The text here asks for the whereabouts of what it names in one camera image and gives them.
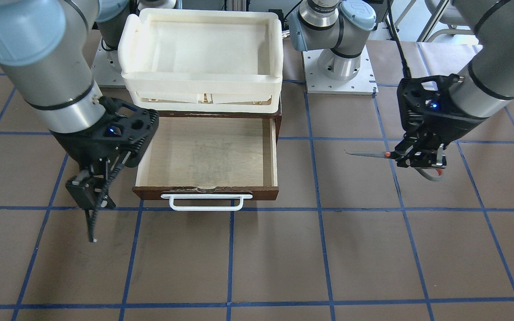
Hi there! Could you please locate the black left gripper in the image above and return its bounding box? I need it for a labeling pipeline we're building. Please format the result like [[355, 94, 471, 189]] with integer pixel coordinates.
[[393, 74, 485, 169]]

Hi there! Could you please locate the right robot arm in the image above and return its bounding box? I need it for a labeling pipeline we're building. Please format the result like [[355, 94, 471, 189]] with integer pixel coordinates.
[[0, 0, 159, 211]]

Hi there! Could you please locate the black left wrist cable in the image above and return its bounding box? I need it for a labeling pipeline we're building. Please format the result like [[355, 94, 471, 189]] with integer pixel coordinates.
[[385, 0, 414, 78]]

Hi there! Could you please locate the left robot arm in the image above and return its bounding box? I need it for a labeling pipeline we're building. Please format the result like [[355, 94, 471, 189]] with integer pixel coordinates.
[[288, 0, 514, 172]]

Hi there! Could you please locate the brown wooden cabinet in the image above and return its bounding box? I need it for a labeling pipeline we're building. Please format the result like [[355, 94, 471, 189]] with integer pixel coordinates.
[[137, 96, 283, 121]]

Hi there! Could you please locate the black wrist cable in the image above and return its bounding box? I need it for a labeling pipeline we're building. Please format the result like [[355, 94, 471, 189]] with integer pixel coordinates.
[[85, 165, 121, 243], [385, 0, 414, 78]]

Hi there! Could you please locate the brown wooden drawer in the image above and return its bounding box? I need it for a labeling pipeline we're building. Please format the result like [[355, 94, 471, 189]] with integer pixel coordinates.
[[133, 117, 279, 211]]

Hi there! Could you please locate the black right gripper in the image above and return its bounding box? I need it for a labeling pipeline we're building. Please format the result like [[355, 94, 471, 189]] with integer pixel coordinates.
[[52, 97, 159, 210]]

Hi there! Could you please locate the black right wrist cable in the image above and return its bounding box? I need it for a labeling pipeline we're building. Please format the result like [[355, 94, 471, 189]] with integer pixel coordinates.
[[85, 165, 121, 243]]

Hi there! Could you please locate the white plastic tray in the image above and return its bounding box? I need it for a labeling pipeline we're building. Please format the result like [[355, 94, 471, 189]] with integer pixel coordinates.
[[118, 8, 283, 104]]

